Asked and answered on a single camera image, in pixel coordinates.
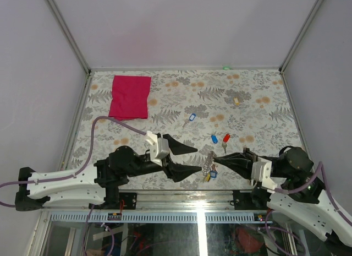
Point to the metal front rail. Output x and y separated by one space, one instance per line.
171 206

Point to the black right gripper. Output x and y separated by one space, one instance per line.
240 162

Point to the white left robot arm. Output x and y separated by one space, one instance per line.
97 185

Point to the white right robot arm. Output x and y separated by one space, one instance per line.
291 186

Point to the blue tag key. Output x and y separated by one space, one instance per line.
214 139
190 119
213 174

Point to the grey keyring with yellow handle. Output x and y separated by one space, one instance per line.
209 165

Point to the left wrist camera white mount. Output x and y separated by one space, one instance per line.
159 147

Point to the loose red tag key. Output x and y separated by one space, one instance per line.
224 143

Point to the pink folded cloth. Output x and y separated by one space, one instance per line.
129 97

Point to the aluminium enclosure frame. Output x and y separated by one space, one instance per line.
263 121

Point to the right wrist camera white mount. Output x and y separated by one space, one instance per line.
261 173

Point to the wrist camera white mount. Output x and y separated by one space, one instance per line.
261 173
159 147

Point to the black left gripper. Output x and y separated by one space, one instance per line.
177 171

